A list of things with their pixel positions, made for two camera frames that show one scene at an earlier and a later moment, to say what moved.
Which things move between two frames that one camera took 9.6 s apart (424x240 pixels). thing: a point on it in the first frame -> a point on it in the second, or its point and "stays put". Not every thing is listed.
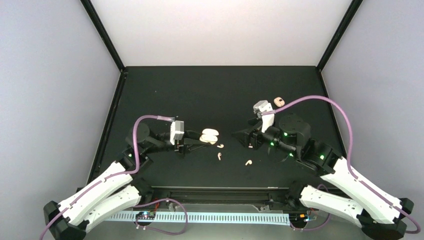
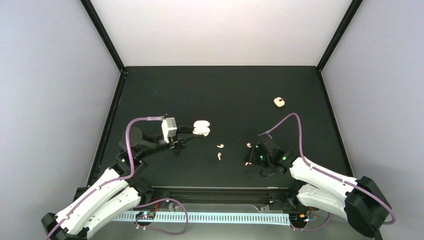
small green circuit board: x=145 y=215 stays put
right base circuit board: x=298 y=218 stays put
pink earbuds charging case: x=209 y=135 -> x=201 y=127
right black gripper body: x=256 y=141 -> x=261 y=161
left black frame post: x=104 y=34 stays put
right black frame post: x=350 y=12 stays put
